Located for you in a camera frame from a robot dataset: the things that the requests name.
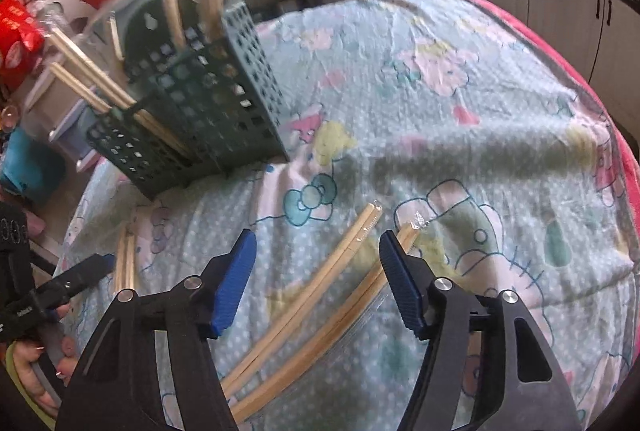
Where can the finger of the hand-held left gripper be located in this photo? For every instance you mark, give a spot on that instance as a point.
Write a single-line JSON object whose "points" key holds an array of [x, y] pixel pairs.
{"points": [[75, 283]]}

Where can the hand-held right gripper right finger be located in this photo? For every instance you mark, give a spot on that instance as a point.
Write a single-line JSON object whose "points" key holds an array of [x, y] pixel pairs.
{"points": [[400, 281]]}

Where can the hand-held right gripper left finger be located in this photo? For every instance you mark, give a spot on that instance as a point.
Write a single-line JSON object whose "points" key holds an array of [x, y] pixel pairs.
{"points": [[235, 281]]}

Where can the green plastic utensil holder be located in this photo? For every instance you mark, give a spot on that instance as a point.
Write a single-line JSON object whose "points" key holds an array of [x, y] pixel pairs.
{"points": [[225, 101]]}

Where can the person's left hand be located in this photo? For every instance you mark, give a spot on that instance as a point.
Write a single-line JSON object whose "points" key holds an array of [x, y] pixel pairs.
{"points": [[67, 336]]}

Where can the blue plastic bucket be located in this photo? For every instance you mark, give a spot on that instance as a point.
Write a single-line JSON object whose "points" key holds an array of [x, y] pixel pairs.
{"points": [[30, 163]]}

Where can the cartoon printed cloth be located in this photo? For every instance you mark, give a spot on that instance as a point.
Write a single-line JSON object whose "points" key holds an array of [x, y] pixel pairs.
{"points": [[425, 136]]}

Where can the chopsticks standing in basket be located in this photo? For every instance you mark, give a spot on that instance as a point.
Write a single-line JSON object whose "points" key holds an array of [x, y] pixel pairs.
{"points": [[70, 111]]}

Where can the red plastic bag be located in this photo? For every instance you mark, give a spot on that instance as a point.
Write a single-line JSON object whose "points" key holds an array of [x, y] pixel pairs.
{"points": [[20, 36]]}

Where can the bamboo chopstick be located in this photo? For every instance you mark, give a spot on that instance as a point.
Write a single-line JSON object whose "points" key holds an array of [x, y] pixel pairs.
{"points": [[172, 6]]}

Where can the steel pot with lid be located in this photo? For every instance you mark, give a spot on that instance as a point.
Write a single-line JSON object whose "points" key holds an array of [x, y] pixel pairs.
{"points": [[287, 1]]}

